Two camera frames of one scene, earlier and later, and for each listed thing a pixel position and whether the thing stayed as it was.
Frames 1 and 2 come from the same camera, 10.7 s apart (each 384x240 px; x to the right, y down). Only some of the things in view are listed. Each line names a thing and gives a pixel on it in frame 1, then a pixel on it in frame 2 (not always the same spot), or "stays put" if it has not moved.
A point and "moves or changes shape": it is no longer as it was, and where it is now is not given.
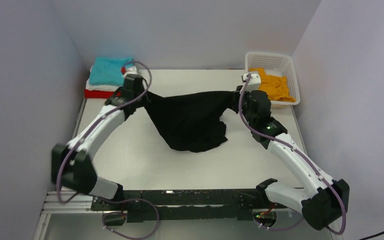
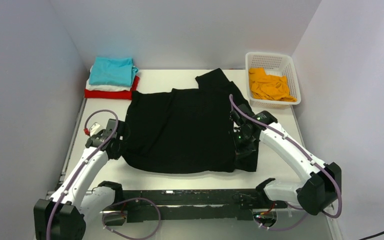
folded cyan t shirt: x=107 y=71 stays put
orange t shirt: x=275 y=86 stays put
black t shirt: x=190 y=122 moves or changes shape
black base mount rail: x=207 y=204 stays put
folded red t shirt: x=100 y=94 stays put
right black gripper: x=236 y=97 → x=240 y=151
